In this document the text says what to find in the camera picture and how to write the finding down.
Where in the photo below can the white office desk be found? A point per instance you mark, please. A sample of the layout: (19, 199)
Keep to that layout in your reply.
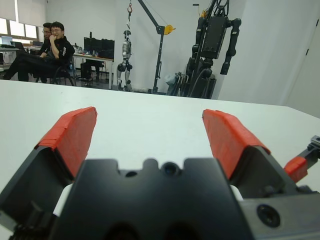
(100, 58)

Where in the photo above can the white plastic bag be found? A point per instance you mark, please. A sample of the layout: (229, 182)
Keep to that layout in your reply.
(170, 80)

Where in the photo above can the man in white-print black jacket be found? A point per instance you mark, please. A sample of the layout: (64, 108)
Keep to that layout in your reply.
(62, 48)

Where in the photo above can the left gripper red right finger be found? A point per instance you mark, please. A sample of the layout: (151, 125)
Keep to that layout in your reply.
(230, 140)

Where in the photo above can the black gantry crane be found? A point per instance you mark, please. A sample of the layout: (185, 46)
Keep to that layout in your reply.
(160, 50)

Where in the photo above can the red hoist hook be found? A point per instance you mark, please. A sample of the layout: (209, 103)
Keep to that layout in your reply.
(129, 10)

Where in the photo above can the silver humanoid robot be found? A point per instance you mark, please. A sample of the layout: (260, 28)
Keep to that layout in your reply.
(126, 50)

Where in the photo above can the black office chair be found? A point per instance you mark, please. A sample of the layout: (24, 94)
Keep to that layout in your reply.
(63, 72)

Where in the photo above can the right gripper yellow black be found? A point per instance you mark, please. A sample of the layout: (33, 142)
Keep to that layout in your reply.
(316, 141)

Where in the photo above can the yellow hoist winch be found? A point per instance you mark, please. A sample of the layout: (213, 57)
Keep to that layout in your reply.
(169, 29)

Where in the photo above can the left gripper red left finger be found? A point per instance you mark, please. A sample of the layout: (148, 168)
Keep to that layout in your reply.
(67, 140)

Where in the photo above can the bright window row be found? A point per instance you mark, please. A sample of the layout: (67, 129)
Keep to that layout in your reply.
(30, 31)

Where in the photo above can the black folded stands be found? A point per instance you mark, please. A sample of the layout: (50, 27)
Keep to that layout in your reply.
(181, 83)

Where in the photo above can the white door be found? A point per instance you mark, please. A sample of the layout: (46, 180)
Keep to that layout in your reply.
(310, 82)

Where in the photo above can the open laptop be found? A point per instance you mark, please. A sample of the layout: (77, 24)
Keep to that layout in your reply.
(6, 41)

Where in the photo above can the black computer monitor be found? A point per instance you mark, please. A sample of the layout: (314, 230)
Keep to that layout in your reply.
(91, 45)
(107, 48)

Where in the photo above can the black computer tower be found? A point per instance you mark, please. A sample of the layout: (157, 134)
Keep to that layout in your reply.
(85, 71)

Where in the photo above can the grey office desk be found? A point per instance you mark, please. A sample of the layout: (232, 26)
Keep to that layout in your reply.
(10, 48)

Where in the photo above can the white roller blind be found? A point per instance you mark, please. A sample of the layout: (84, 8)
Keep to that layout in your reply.
(7, 10)

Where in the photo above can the large black humanoid robot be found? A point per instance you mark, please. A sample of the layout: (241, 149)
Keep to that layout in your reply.
(215, 37)

